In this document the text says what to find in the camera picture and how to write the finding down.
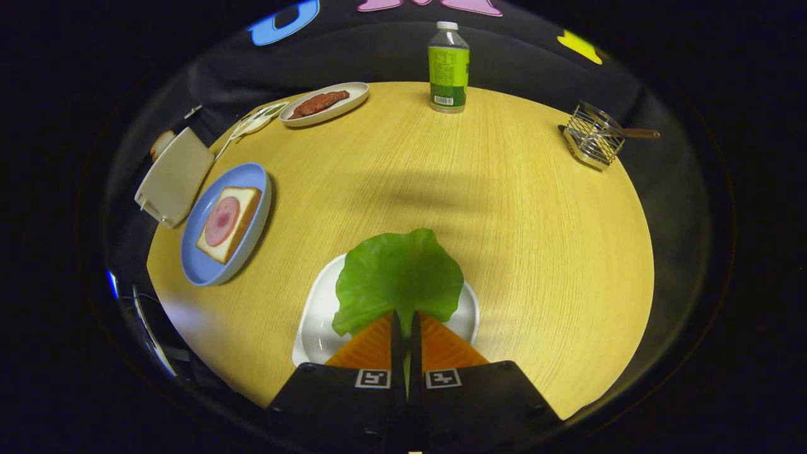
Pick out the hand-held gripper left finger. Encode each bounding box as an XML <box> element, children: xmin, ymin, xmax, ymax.
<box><xmin>265</xmin><ymin>310</ymin><xmax>407</xmax><ymax>454</ymax></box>

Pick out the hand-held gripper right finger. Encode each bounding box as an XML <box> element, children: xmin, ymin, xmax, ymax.
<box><xmin>410</xmin><ymin>310</ymin><xmax>562</xmax><ymax>454</ymax></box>

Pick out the green lettuce leaf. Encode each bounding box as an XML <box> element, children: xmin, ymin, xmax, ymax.
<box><xmin>332</xmin><ymin>228</ymin><xmax>465</xmax><ymax>338</ymax></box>

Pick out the white square plate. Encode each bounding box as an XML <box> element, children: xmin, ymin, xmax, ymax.
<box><xmin>292</xmin><ymin>252</ymin><xmax>481</xmax><ymax>368</ymax></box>

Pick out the white bread slice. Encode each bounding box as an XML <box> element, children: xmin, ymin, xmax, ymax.
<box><xmin>196</xmin><ymin>186</ymin><xmax>263</xmax><ymax>265</ymax></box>

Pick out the blue plate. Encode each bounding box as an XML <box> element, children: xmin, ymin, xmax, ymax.
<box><xmin>181</xmin><ymin>162</ymin><xmax>273</xmax><ymax>288</ymax></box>

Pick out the pink ham slice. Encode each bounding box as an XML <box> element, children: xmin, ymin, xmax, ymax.
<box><xmin>204</xmin><ymin>196</ymin><xmax>241</xmax><ymax>248</ymax></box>

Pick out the white toaster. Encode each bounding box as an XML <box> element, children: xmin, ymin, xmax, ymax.
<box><xmin>134</xmin><ymin>126</ymin><xmax>216</xmax><ymax>229</ymax></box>

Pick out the white divided dish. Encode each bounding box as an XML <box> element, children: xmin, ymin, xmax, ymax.
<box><xmin>230</xmin><ymin>101</ymin><xmax>291</xmax><ymax>143</ymax></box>

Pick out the brown meat piece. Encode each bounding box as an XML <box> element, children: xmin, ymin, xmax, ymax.
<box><xmin>288</xmin><ymin>98</ymin><xmax>322</xmax><ymax>120</ymax></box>
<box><xmin>315</xmin><ymin>90</ymin><xmax>351</xmax><ymax>111</ymax></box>

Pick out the small round beige plate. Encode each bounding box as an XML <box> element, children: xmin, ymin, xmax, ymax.
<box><xmin>279</xmin><ymin>82</ymin><xmax>370</xmax><ymax>128</ymax></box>

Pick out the green label plastic bottle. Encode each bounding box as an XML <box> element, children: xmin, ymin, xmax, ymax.
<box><xmin>429</xmin><ymin>21</ymin><xmax>470</xmax><ymax>114</ymax></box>

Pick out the black backdrop cloth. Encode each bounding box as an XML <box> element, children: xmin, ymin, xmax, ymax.
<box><xmin>101</xmin><ymin>0</ymin><xmax>716</xmax><ymax>404</ymax></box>

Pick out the white power cable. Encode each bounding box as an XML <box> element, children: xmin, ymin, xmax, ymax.
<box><xmin>213</xmin><ymin>129</ymin><xmax>243</xmax><ymax>161</ymax></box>

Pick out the metal wire rack wooden handle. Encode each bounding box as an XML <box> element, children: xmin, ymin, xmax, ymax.
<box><xmin>558</xmin><ymin>101</ymin><xmax>661</xmax><ymax>172</ymax></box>

